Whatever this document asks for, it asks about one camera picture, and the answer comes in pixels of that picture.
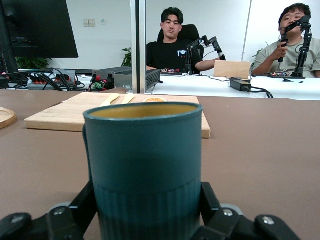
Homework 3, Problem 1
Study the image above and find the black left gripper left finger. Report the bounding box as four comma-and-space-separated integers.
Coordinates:
0, 181, 101, 240

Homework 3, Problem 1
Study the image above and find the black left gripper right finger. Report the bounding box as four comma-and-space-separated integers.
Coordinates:
192, 181, 301, 240

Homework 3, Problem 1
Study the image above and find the dark teal ribbed cup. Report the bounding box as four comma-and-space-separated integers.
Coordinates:
82, 101, 204, 240

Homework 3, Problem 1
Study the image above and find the bamboo cutting board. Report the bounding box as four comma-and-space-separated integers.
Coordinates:
24, 91, 212, 139

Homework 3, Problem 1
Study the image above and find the wooden mug tree rack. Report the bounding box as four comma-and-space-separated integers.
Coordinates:
0, 106, 18, 130

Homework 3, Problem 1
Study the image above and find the yellow plastic fork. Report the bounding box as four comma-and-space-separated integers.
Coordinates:
98, 92, 121, 108

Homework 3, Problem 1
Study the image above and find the black power adapter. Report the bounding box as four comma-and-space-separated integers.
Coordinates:
229, 76, 252, 92

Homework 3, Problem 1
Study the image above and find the yellow plastic knife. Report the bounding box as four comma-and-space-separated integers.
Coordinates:
121, 93, 136, 105

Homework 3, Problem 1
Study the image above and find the grey power strip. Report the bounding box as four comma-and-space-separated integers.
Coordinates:
26, 69, 77, 91

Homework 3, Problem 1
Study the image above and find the toy orange slice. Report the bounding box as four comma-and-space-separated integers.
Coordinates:
142, 96, 168, 104

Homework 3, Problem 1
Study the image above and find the cardboard box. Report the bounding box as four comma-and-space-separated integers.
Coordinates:
213, 60, 252, 79

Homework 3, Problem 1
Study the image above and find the green potted plant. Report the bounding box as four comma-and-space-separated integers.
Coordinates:
121, 47, 133, 68
249, 41, 271, 67
15, 56, 53, 71

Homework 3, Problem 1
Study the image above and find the grey electronics box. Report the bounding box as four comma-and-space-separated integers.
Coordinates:
91, 66, 133, 91

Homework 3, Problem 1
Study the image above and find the black ribbed electronics box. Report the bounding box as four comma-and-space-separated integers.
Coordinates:
146, 69, 164, 91

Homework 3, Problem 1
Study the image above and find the man in grey shirt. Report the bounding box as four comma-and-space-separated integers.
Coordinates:
250, 2, 320, 78

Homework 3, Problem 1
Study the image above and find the person in black shirt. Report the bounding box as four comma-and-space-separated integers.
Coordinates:
146, 6, 221, 75

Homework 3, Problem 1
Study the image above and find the black office chair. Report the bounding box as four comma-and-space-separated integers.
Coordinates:
156, 24, 205, 75

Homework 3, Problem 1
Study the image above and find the black computer monitor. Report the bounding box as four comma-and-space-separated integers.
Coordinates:
0, 0, 80, 73

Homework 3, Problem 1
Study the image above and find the black adapter cable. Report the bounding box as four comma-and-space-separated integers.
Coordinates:
249, 86, 275, 99

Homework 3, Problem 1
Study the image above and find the aluminium profile post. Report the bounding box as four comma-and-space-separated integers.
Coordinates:
130, 0, 147, 95

